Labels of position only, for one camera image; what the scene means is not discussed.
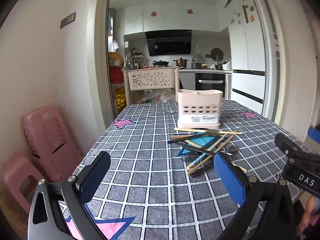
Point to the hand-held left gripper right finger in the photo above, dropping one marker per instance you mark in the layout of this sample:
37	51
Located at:
228	180

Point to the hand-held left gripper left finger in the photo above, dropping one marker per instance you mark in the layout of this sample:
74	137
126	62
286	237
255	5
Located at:
96	177

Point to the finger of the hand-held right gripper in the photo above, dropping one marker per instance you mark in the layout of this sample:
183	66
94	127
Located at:
285	142
314	133

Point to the wooden chopstick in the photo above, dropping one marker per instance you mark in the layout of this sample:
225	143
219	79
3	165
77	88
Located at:
232	132
200	166
218	141

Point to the blue patterned chopstick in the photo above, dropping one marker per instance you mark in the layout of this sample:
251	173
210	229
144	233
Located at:
200	158

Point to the black chopstick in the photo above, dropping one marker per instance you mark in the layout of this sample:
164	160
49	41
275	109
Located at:
197	149
180	138

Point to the black spoon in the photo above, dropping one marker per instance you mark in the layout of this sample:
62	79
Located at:
188	158

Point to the metal spoon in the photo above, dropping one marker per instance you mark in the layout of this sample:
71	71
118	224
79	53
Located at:
212	131

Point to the pink perforated utensil holder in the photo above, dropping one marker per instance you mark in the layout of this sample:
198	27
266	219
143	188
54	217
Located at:
200	105

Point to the person's right hand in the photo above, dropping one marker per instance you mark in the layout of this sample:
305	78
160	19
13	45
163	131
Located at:
311	212

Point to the grey checkered star tablecloth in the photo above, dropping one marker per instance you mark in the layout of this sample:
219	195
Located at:
150	160

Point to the small pink plastic stool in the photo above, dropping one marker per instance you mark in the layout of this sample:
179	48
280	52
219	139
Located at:
17	175

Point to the gold foil package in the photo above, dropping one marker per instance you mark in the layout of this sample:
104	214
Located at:
120	96

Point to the black built-in oven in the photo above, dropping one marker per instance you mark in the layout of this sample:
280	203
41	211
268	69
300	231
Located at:
210	85

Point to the white refrigerator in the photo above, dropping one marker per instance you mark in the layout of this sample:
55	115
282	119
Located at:
247	55

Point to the white rice cooker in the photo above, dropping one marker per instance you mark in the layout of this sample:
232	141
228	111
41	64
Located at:
226	65

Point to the clear plastic bags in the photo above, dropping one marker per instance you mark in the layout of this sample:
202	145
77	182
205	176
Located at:
160	97

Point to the red plastic bucket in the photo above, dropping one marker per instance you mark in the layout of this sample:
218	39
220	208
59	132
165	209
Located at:
116	75

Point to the round metal steamer rack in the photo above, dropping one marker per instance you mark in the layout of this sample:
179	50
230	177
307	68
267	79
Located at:
217	53

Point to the beige perforated storage trolley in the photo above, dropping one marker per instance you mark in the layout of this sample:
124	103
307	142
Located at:
150	78

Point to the dark stock pot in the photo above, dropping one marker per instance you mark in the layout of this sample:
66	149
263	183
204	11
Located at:
196	65

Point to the yellow plastic basin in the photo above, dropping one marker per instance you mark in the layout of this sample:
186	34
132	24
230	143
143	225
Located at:
116	55

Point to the brass cooking pot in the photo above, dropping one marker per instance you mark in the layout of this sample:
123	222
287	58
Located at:
181	62

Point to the black wok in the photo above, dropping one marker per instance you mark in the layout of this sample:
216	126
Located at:
160	63

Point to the black range hood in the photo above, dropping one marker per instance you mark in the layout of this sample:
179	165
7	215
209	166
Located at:
170	42

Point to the white upper cabinets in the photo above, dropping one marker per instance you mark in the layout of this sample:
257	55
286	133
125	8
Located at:
172	18

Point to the grey wall switch plate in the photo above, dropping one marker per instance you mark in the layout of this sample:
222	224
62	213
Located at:
68	20

